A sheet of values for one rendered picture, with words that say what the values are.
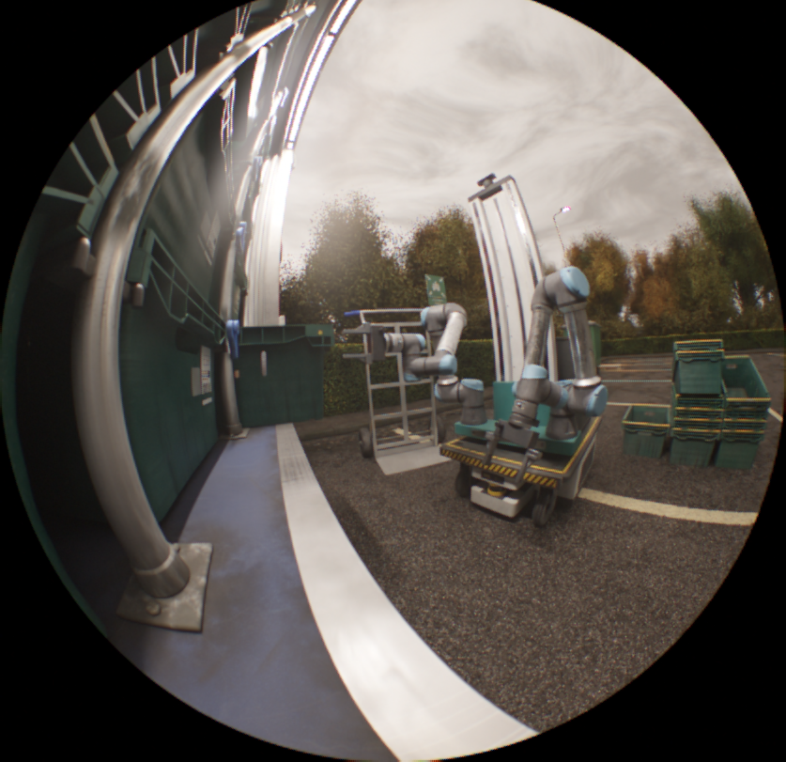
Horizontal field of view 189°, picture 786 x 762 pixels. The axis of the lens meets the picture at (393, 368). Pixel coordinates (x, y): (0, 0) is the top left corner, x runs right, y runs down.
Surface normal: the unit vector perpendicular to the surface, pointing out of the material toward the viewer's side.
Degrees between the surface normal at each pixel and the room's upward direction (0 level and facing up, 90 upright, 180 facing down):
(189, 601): 0
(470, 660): 0
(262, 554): 0
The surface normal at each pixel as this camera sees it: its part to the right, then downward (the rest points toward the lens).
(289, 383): 0.47, -0.02
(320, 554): -0.09, -1.00
